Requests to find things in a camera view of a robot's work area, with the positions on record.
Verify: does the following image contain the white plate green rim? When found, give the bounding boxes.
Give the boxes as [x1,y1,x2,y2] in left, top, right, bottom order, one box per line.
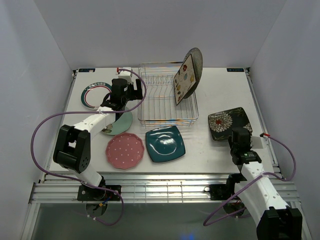
[80,82,112,110]

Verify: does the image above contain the pink dotted plate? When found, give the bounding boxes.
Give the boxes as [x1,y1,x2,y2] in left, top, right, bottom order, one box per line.
[105,132,145,170]

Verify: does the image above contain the blue table label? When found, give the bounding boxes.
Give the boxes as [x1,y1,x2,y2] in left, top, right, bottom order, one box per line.
[78,68,96,73]
[226,68,245,73]

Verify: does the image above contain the teal square plate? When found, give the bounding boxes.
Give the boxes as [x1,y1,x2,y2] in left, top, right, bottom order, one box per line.
[145,125,186,164]

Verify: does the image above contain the aluminium frame rails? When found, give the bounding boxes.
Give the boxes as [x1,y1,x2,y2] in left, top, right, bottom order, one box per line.
[28,67,301,205]

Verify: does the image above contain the black floral square plate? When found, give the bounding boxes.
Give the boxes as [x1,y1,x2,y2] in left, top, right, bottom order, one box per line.
[207,107,253,141]

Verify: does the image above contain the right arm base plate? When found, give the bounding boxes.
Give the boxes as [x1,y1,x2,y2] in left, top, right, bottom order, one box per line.
[203,184,233,201]

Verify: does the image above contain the speckled round plate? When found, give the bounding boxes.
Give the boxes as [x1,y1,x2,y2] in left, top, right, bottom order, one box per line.
[183,47,203,99]

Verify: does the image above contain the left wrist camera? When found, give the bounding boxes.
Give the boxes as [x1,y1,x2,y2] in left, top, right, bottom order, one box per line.
[116,67,133,84]

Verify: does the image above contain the wire dish rack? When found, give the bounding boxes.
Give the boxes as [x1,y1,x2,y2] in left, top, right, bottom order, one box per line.
[137,61,199,128]

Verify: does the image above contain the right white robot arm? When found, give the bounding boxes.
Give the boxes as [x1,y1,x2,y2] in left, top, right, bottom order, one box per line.
[225,127,303,240]

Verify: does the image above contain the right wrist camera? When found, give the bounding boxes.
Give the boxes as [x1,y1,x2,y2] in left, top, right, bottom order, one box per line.
[251,133,269,149]

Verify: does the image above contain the left blue table label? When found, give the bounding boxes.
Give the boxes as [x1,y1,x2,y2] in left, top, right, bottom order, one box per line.
[78,68,96,73]

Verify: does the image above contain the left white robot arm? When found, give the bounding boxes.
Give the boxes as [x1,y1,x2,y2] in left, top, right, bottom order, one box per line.
[53,78,146,200]

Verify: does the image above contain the cream floral square plate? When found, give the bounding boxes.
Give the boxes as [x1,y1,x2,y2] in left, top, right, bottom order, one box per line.
[173,54,196,105]

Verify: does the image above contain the right blue table label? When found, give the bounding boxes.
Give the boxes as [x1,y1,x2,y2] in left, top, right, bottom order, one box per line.
[226,68,245,73]

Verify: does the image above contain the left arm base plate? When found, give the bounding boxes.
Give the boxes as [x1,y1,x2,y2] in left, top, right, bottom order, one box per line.
[76,185,120,202]

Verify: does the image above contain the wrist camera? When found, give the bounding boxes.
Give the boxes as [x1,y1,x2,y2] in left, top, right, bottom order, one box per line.
[251,133,269,149]
[116,67,133,84]

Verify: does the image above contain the mint green flower plate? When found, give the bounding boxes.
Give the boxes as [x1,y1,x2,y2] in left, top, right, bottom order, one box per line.
[101,111,133,136]

